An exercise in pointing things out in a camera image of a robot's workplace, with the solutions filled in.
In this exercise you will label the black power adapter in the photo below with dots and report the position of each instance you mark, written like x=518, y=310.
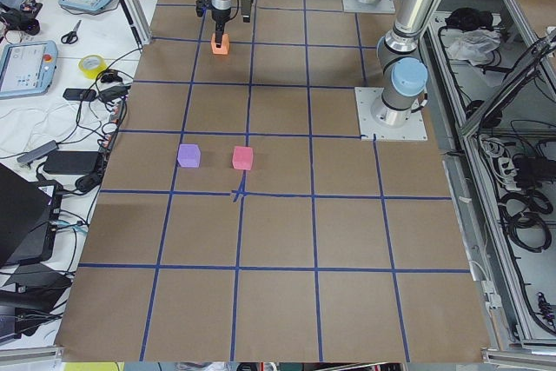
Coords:
x=60, y=162

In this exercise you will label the yellow tape roll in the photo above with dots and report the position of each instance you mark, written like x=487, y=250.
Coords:
x=92, y=66

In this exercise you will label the black scissors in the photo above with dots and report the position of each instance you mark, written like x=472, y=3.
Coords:
x=71, y=37

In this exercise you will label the teach pendant near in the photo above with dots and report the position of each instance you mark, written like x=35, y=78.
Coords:
x=27, y=69

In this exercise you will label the pink foam block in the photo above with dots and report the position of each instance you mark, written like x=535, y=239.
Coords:
x=242, y=158

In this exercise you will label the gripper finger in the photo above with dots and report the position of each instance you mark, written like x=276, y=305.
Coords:
x=246, y=10

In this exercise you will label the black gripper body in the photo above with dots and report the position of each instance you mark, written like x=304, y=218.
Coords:
x=221, y=17

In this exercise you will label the purple foam block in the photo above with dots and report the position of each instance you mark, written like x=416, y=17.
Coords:
x=189, y=155

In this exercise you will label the orange foam block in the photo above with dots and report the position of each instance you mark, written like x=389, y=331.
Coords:
x=217, y=49

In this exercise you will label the black laptop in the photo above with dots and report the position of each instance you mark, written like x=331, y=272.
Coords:
x=28, y=213

